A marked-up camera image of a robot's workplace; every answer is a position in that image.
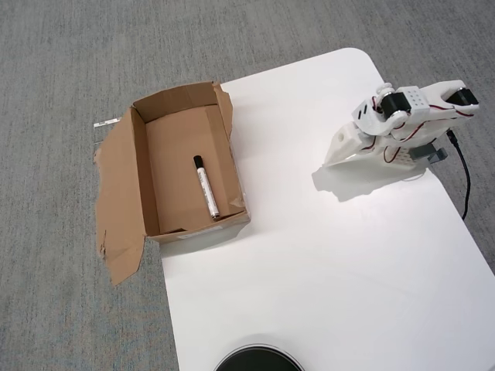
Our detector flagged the black power cable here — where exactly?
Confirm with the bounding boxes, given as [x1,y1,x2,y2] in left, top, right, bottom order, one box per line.
[446,129,472,221]

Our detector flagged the white marker pen black cap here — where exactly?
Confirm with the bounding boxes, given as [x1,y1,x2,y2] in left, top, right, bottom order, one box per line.
[193,155,221,221]

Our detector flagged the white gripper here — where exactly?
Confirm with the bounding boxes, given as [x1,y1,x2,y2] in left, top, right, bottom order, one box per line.
[323,122,370,168]

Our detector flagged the torn brown cardboard box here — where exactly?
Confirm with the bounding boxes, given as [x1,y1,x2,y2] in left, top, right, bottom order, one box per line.
[92,80,253,287]

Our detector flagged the black round disc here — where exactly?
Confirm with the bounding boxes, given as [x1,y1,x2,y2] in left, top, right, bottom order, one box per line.
[213,343,306,371]

